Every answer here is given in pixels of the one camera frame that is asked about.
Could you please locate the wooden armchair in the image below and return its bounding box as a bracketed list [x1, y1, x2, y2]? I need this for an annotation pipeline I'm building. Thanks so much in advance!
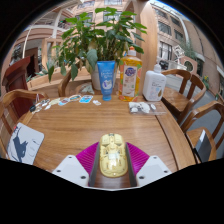
[179, 100, 224, 164]
[57, 66, 98, 98]
[0, 89, 49, 159]
[161, 68, 208, 124]

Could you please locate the white pump bottle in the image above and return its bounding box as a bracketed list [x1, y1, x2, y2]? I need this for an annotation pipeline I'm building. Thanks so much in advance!
[142, 63, 167, 102]

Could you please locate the dark red wooden pedestal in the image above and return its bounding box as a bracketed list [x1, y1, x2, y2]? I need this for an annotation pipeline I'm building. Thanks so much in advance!
[1, 55, 33, 118]

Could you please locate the yellow dish soap bottle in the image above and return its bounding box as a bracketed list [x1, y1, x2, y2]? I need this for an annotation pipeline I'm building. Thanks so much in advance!
[118, 46, 143, 103]

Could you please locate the clear plastic bag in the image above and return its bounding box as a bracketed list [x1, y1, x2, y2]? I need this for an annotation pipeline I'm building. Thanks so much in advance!
[128, 101, 168, 117]

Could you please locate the cream sticker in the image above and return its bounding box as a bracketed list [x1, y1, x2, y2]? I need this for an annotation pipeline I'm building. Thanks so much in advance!
[49, 97, 62, 106]

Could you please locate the black flat case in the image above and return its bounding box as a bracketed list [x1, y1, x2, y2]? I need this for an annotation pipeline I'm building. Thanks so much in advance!
[193, 129, 213, 164]

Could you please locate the green potted plant, white pot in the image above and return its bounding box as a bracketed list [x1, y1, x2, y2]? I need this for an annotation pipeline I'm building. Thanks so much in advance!
[46, 6, 148, 92]

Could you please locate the blue rectangular sticker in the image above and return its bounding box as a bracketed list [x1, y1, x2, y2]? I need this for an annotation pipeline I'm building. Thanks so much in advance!
[79, 94, 94, 104]

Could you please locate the blue squeeze tube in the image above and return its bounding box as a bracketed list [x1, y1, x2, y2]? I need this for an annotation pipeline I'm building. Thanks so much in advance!
[96, 60, 117, 102]

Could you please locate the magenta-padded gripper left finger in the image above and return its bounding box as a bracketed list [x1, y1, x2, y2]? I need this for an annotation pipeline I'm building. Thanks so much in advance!
[52, 142, 101, 188]

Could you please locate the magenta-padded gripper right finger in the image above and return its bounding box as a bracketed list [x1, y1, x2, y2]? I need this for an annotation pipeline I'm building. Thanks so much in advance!
[125, 142, 173, 188]

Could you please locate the white sculpture on plinth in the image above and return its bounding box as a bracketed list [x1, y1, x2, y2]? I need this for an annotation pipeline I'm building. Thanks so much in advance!
[166, 44, 198, 72]

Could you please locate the grey cat-print mouse pad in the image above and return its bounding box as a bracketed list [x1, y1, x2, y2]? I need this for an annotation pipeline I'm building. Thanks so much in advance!
[6, 122, 45, 166]

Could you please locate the yellow computer mouse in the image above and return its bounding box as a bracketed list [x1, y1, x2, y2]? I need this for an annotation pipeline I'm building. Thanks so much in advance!
[98, 133, 129, 178]

